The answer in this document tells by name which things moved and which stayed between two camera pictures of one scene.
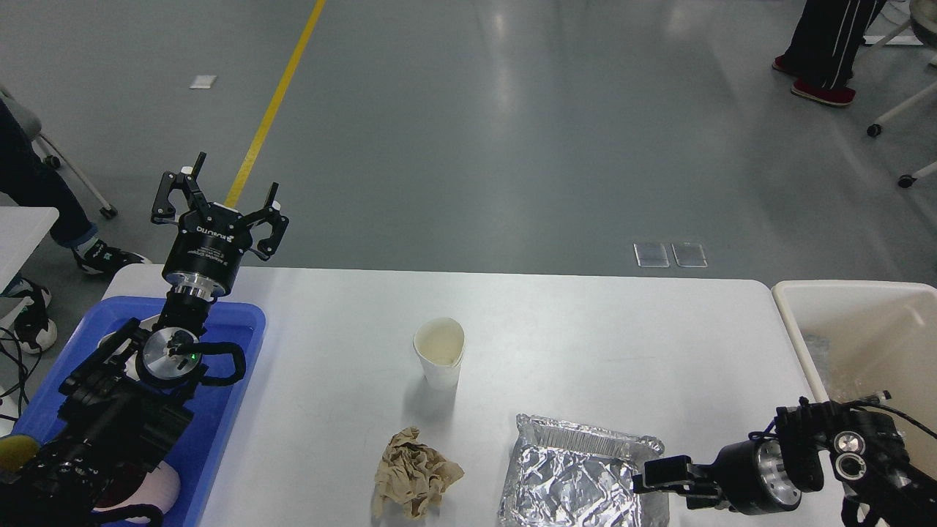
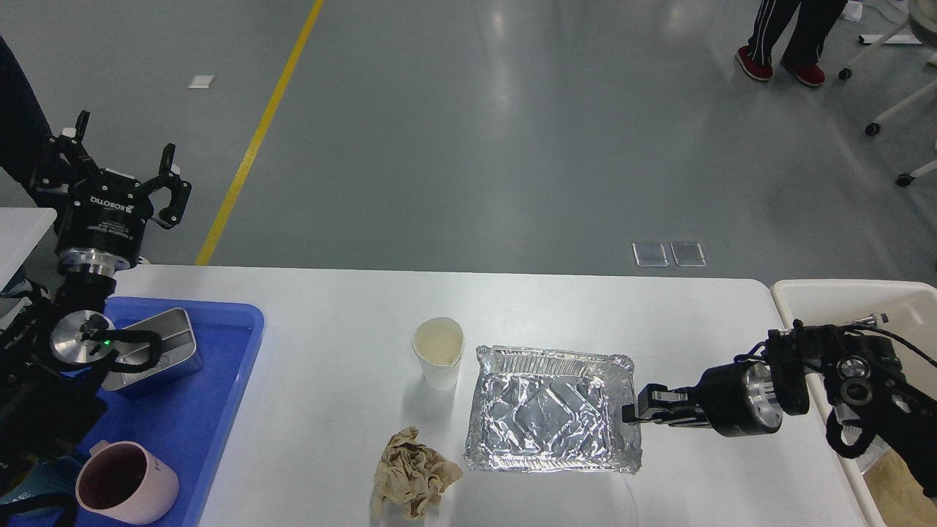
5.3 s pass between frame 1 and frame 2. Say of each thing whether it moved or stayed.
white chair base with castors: stayed
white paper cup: stayed
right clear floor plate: stayed
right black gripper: moved
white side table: stayed
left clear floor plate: stayed
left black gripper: moved
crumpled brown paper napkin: stayed
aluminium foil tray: moved
